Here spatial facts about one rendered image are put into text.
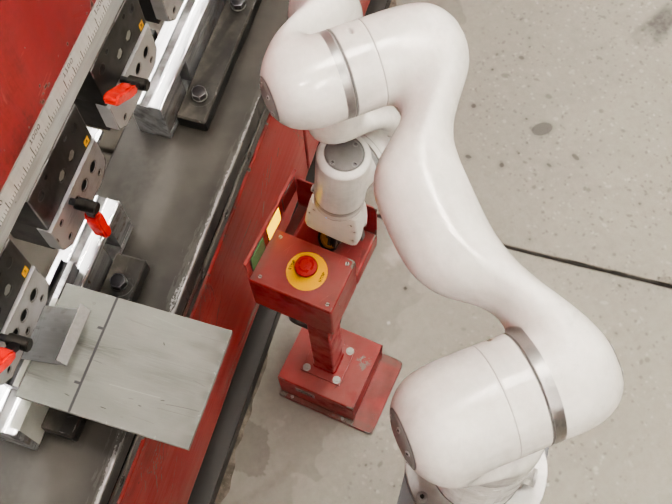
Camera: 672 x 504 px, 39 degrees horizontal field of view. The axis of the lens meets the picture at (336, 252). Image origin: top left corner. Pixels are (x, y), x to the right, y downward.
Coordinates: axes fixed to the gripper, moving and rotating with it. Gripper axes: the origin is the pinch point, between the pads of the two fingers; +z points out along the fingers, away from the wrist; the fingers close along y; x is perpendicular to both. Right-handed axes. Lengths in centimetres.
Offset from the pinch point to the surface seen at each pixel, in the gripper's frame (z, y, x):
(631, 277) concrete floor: 69, 64, 50
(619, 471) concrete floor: 68, 77, 1
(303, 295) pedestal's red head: -4.0, 0.3, -14.1
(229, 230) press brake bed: 0.6, -17.7, -7.1
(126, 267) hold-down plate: -14.4, -25.8, -25.2
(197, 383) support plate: -25.7, -4.6, -39.3
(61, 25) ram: -60, -33, -13
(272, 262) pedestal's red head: -3.4, -7.2, -10.7
